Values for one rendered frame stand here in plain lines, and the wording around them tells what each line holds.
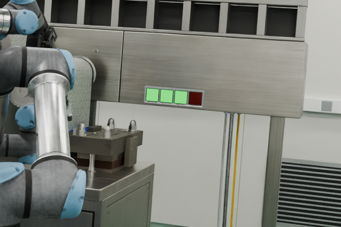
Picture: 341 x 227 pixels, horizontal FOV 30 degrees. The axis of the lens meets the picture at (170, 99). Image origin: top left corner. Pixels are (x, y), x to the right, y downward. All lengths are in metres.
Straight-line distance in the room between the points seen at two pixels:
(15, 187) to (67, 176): 0.12
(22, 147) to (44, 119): 0.46
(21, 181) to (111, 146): 0.83
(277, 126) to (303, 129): 2.18
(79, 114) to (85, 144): 0.22
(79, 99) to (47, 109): 0.82
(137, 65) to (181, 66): 0.18
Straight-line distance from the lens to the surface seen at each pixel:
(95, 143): 2.31
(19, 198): 1.51
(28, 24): 1.98
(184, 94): 2.57
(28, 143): 2.11
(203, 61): 2.57
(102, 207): 2.10
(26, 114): 2.09
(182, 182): 5.04
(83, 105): 2.54
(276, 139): 2.70
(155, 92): 2.60
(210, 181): 4.99
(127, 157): 2.45
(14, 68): 1.78
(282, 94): 2.53
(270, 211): 2.75
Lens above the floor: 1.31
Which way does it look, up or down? 3 degrees down
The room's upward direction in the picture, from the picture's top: 4 degrees clockwise
